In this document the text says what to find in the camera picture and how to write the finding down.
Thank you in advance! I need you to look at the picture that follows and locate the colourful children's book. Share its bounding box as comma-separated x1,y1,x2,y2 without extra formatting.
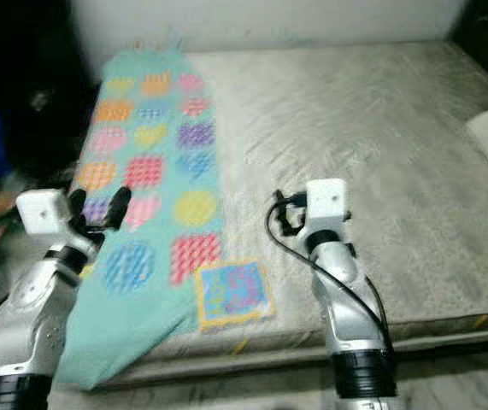
194,259,279,331

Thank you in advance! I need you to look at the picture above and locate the teal blanket with hearts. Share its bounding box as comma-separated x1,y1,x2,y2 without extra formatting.
56,50,227,390

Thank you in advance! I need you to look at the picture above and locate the black tufted headboard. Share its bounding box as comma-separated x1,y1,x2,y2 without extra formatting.
449,0,488,65

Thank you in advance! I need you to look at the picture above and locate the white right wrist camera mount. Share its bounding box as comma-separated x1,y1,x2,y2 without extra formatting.
306,178,351,236

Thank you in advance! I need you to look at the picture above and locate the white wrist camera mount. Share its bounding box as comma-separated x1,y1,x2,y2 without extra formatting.
15,188,78,249
306,178,351,236

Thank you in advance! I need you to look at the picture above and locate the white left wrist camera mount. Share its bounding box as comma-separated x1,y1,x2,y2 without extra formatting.
15,188,78,249

